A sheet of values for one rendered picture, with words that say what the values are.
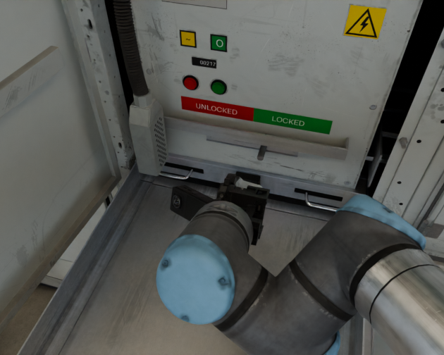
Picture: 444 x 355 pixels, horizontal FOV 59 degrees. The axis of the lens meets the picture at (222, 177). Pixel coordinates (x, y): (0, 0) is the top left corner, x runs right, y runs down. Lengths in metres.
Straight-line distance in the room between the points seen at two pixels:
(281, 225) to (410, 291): 0.59
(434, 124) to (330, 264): 0.41
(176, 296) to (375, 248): 0.21
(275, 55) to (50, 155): 0.48
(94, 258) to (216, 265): 0.53
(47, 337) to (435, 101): 0.80
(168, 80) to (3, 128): 0.32
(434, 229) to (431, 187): 0.11
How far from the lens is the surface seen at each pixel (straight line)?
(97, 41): 0.83
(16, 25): 0.76
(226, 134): 0.84
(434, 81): 0.74
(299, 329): 0.46
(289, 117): 0.83
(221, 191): 0.64
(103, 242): 0.94
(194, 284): 0.44
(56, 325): 0.87
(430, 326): 0.37
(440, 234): 0.97
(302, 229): 0.94
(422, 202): 0.92
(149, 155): 0.86
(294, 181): 0.93
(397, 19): 0.73
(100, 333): 0.84
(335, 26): 0.73
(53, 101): 0.84
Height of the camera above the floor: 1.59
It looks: 46 degrees down
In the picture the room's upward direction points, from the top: straight up
